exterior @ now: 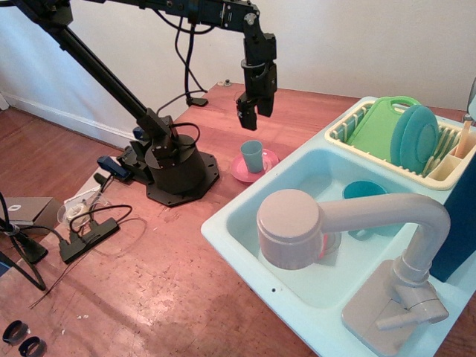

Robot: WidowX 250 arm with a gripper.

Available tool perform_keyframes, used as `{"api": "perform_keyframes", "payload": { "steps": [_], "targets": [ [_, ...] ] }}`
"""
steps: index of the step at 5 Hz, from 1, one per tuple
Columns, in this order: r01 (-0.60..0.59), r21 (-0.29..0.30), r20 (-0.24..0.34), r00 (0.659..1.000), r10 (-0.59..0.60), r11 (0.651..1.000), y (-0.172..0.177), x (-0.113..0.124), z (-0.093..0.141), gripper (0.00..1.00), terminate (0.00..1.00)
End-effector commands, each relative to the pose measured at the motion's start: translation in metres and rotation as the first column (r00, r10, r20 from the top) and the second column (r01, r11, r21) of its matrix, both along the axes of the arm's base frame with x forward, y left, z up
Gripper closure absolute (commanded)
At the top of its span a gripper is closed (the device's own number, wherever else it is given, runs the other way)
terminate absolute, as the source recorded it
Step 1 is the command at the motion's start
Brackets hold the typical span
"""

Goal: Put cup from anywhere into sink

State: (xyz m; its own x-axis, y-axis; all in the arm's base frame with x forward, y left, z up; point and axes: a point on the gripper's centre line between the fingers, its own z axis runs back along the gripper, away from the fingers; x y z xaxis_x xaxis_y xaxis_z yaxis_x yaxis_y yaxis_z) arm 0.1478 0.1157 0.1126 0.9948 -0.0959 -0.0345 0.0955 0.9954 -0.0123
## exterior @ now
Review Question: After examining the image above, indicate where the cream dish rack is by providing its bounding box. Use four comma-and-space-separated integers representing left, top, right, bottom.
325, 97, 475, 190

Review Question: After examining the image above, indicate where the blue clamp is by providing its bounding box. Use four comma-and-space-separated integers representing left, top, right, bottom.
97, 155, 132, 181

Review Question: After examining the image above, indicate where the light blue toy sink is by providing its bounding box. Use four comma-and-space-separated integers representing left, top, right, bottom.
200, 95, 476, 357

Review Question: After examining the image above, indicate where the black velcro strap loop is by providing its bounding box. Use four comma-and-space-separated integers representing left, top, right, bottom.
1, 319, 31, 345
17, 335, 48, 357

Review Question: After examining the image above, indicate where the grey toy faucet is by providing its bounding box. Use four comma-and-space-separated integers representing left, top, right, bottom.
257, 189, 450, 356

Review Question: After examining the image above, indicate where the grey cardboard box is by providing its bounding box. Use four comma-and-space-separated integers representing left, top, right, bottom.
5, 197, 62, 228

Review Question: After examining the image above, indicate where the clear plastic bag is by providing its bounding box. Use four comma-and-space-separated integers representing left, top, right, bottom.
57, 189, 110, 230

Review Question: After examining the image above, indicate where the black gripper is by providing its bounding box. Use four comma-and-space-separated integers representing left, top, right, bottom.
237, 32, 277, 131

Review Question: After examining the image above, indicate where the teal plastic cup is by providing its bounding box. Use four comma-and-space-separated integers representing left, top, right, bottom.
240, 140, 263, 173

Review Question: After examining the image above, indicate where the orange utensil in rack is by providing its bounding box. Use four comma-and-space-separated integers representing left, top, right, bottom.
454, 120, 472, 158

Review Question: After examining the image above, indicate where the black hanging cable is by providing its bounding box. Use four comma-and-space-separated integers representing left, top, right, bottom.
174, 14, 209, 108

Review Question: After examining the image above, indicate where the pink plastic plate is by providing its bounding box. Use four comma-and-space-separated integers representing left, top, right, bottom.
228, 147, 280, 184

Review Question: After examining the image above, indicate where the teal plate in rack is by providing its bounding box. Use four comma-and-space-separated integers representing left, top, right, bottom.
390, 105, 440, 175

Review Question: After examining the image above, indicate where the dark blue panel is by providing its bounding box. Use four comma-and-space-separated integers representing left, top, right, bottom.
430, 155, 475, 282

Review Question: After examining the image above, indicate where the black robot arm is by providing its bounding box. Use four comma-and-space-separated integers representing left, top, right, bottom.
1, 1, 277, 149

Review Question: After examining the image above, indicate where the teal bowl in sink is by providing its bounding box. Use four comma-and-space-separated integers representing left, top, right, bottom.
342, 180, 403, 240

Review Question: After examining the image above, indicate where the black power plug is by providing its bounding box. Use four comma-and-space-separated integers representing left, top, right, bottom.
13, 234, 48, 264

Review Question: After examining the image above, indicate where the green cutting board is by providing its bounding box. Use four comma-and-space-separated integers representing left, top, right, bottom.
346, 96, 420, 162

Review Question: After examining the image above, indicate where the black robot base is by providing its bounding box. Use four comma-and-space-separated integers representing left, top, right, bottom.
118, 135, 219, 207

